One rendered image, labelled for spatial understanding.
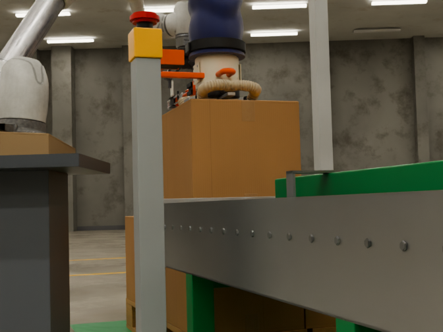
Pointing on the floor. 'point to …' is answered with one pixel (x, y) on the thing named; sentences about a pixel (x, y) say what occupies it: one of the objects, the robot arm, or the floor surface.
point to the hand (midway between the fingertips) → (186, 94)
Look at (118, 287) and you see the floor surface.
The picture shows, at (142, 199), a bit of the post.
